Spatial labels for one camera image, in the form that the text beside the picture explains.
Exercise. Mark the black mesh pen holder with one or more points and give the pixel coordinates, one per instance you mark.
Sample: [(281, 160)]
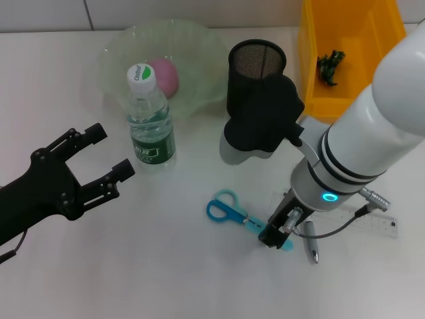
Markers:
[(249, 63)]

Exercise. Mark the yellow plastic bin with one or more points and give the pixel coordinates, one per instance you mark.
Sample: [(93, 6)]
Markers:
[(312, 83)]

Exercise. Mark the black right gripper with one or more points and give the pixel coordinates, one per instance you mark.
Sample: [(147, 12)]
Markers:
[(282, 212)]

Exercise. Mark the clear water bottle green label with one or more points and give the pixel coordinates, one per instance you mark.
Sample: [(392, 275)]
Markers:
[(151, 133)]

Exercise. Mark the blue scissors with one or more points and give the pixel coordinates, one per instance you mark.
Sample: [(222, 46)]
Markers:
[(232, 216)]

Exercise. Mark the green plastic wrapper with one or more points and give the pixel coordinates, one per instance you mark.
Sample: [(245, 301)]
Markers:
[(328, 66)]

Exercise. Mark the clear plastic ruler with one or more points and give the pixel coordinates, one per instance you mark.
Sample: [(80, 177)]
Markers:
[(375, 221)]

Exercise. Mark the pink peach toy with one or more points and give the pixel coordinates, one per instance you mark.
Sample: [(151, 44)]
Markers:
[(167, 78)]

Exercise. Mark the right wrist camera housing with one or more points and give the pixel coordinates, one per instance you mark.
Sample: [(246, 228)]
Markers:
[(265, 119)]

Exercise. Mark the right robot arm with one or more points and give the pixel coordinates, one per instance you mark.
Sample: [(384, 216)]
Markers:
[(365, 133)]

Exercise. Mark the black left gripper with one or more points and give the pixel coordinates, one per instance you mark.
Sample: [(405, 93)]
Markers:
[(36, 196)]

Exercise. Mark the silver ballpoint pen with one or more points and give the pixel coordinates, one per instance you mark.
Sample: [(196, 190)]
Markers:
[(311, 239)]

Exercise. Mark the green glass fruit bowl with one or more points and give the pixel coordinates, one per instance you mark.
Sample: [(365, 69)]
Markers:
[(199, 66)]

